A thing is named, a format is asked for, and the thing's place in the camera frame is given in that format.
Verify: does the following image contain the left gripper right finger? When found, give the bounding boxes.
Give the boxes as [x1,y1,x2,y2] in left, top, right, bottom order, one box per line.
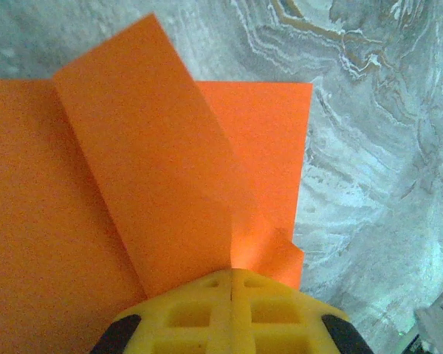
[231,268,373,354]

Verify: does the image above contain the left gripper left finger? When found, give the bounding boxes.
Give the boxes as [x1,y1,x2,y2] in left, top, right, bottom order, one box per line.
[95,268,233,354]

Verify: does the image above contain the orange cloth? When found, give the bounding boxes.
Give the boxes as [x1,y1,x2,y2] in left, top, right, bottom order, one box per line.
[0,13,314,354]

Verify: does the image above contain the aluminium rail frame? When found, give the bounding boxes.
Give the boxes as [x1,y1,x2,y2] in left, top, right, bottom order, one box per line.
[415,280,443,354]

